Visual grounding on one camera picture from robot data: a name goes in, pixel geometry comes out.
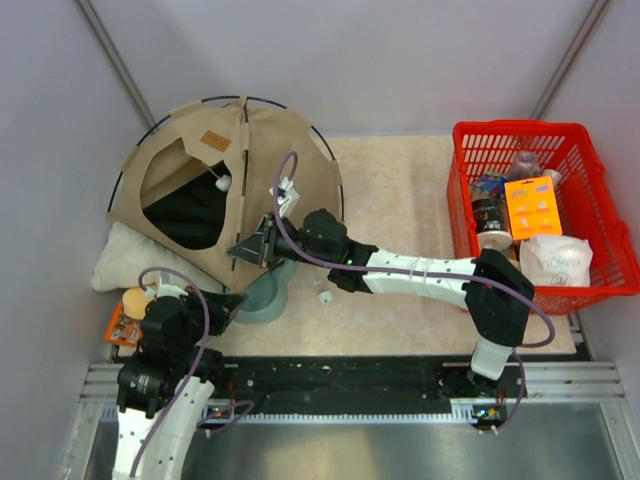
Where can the clear plastic bottle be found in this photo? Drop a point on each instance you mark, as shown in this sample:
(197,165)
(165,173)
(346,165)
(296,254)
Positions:
(323,292)

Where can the red plastic basket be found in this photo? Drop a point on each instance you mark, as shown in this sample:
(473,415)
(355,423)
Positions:
(579,206)

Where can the black tent pole long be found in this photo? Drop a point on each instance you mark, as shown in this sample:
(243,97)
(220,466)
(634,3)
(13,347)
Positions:
(155,127)

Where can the colourful snack bag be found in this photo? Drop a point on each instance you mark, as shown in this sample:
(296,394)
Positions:
(488,185)

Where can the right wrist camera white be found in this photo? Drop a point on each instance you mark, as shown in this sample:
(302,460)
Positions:
(286,197)

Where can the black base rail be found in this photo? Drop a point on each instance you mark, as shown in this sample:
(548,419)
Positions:
(352,388)

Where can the orange card package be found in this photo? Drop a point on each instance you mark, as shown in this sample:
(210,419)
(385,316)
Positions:
(532,208)

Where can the cream fluffy pillow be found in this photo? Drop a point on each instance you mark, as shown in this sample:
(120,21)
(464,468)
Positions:
(127,253)

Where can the yellow round sponge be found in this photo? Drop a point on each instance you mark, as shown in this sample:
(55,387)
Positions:
(134,302)

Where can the white wrapped bag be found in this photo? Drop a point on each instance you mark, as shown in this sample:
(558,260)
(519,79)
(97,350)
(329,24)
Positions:
(556,261)

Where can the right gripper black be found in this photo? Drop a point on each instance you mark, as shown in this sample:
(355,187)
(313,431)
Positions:
(261,248)

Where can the orange snack packet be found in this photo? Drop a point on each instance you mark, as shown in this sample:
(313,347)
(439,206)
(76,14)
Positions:
(122,330)

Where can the black tent pole crossing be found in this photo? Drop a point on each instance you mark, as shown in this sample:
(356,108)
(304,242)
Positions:
(244,212)

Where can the beige fabric pet tent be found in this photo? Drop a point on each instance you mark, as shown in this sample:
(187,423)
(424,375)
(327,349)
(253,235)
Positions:
(202,181)

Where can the teal double pet bowl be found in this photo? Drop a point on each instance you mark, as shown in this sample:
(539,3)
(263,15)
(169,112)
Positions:
(267,297)

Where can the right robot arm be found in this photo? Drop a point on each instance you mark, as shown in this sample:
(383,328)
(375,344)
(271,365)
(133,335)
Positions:
(489,287)

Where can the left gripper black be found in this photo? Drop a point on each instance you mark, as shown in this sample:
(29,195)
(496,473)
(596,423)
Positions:
(221,306)

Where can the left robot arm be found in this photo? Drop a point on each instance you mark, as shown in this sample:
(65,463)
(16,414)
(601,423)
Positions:
(164,387)

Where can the white pompom toy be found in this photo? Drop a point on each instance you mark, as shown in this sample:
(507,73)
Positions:
(223,183)

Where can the black pet food can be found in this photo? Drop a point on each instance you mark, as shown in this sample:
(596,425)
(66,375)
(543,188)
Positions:
(491,223)

